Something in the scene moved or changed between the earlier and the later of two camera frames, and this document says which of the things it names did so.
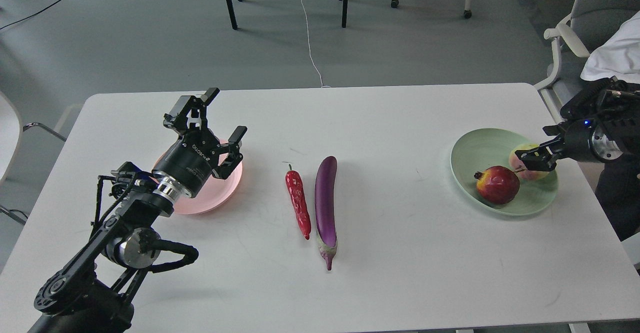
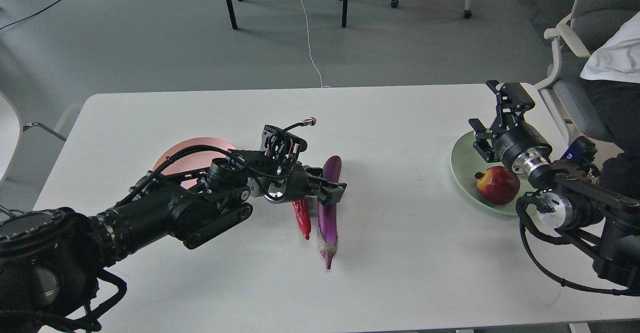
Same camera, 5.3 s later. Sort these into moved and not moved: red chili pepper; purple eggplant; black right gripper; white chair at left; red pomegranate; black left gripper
Moved: black left gripper; black right gripper
Not moved: red chili pepper; white chair at left; red pomegranate; purple eggplant
